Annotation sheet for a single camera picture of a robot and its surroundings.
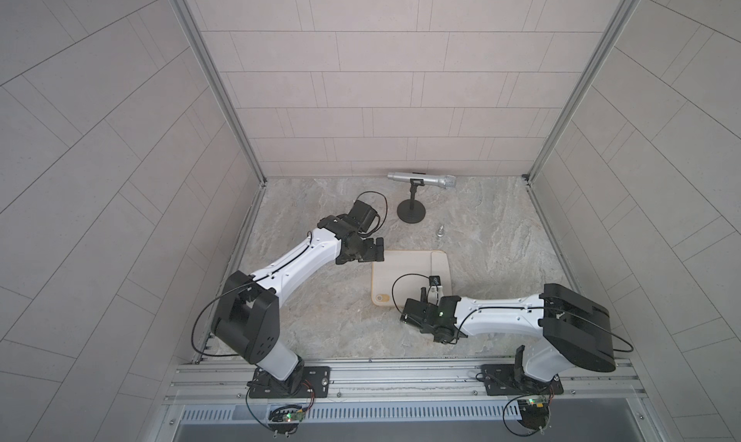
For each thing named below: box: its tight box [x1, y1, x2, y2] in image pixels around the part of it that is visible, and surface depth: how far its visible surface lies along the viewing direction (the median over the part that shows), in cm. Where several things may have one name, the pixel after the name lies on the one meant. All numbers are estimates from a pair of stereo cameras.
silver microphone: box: [386, 171, 457, 190], surface depth 92 cm
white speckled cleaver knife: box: [430, 250, 452, 299], surface depth 93 cm
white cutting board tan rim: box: [370, 249, 432, 308], surface depth 93 cm
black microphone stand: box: [396, 178, 427, 224], surface depth 107 cm
